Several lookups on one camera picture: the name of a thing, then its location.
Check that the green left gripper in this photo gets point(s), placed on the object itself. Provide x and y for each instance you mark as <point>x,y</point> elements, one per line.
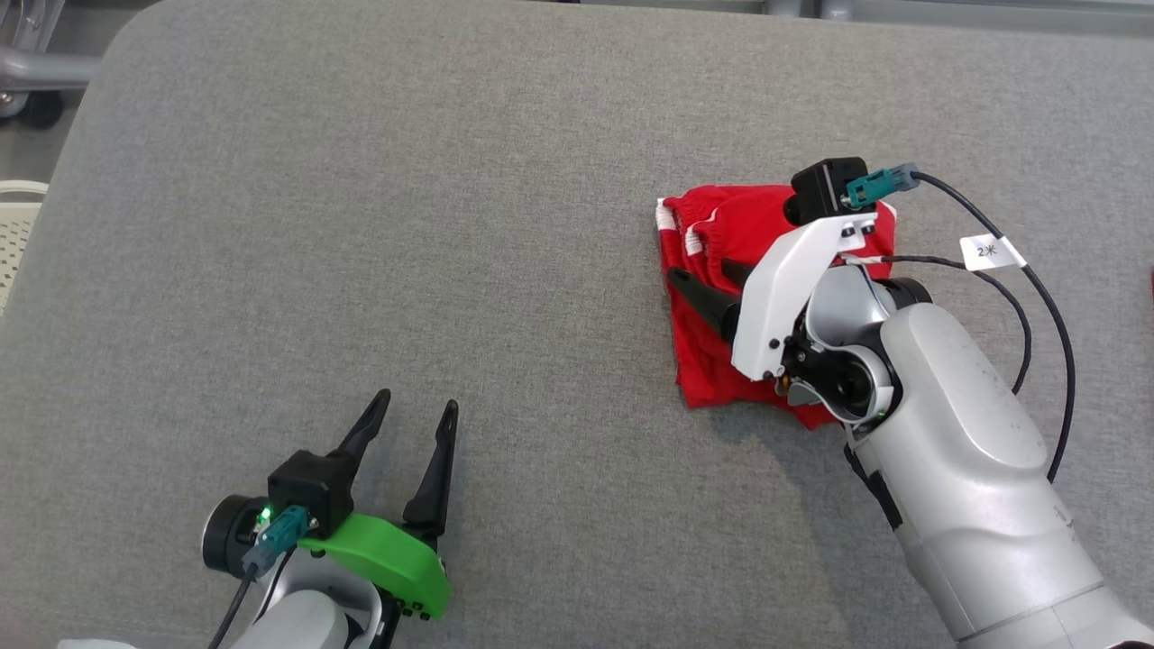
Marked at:
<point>397,559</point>

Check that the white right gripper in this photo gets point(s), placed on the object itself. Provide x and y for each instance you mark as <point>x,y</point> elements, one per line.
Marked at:
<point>780,288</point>

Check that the red garment with white sleeves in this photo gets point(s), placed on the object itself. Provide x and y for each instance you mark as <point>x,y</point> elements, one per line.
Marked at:
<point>712,370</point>

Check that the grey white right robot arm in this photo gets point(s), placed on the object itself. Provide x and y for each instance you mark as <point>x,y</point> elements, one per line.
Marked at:
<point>965,451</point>

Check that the white perforated laundry basket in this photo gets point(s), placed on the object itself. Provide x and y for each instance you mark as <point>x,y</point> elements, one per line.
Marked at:
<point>18,243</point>

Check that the black caster wheel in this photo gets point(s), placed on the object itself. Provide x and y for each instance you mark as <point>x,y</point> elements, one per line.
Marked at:
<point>42,108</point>

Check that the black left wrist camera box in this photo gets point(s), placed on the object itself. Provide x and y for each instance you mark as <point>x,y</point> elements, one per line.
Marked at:
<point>311,487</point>

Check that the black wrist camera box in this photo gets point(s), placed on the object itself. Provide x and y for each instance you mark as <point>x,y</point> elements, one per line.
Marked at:
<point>825,189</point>
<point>311,487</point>

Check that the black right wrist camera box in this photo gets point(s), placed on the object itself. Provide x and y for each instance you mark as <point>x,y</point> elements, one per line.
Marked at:
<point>825,189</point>

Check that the grey metal post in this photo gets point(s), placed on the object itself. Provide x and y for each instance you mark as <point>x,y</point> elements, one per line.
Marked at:
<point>784,7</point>
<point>836,8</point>

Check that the grey metal cart frame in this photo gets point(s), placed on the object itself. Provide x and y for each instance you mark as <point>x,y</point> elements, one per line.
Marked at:
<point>45,65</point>

